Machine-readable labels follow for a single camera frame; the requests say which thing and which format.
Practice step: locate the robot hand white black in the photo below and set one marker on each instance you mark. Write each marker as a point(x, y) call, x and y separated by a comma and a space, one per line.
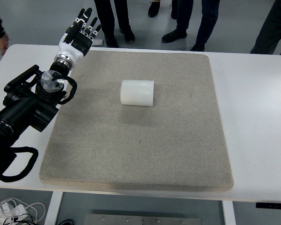
point(68, 49)

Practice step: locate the person's hand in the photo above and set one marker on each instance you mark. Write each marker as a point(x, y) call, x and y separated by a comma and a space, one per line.
point(0, 44)

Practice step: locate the white cup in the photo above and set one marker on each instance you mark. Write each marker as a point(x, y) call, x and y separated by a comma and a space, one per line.
point(137, 93)

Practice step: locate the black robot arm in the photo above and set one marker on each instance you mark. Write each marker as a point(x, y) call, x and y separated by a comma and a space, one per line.
point(21, 105)

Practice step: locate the small grey floor box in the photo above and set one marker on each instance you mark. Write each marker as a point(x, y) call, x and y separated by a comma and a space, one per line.
point(98, 42)

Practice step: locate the person in black trousers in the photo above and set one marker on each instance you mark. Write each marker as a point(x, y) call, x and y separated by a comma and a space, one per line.
point(103, 14)

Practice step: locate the person in tan trousers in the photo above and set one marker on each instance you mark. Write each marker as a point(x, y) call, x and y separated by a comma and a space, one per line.
point(154, 10)

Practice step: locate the grey-brown felt mat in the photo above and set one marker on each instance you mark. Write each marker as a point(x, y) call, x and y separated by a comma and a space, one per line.
point(142, 140)

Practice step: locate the person in dark blue trousers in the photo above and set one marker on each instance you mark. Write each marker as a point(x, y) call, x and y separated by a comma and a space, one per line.
point(208, 21)

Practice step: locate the white table leg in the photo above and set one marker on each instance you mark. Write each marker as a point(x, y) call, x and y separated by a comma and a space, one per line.
point(54, 208)
point(228, 214)

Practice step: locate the white power strip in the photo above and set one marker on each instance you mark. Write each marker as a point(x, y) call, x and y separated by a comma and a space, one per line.
point(18, 209)

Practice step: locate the grey metal plate with screws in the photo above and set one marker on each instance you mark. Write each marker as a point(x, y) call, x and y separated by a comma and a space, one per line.
point(142, 220)

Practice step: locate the person in grey trousers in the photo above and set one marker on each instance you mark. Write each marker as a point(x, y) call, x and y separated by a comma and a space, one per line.
point(274, 25)

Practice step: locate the black table control panel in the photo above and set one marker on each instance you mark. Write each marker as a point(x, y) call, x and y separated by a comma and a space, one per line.
point(271, 205)

